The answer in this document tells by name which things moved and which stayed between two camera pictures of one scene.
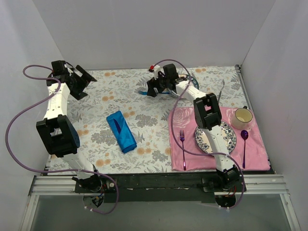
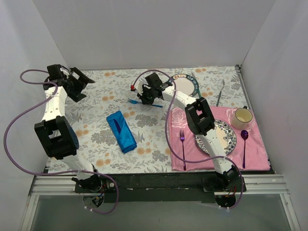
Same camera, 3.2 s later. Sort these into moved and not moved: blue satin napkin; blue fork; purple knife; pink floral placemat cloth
Moved: blue fork
Not moved: purple knife; blue satin napkin; pink floral placemat cloth
